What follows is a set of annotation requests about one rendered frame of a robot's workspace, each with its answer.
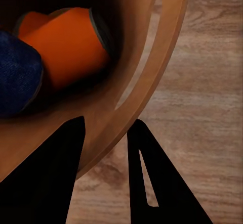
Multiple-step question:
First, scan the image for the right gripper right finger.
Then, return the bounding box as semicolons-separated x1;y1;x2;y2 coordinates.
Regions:
127;119;213;224

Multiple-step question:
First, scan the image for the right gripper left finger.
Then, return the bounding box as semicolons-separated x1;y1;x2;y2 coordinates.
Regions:
0;116;86;224

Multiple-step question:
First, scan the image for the trash can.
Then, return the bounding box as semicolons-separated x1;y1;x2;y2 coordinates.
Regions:
0;0;188;183

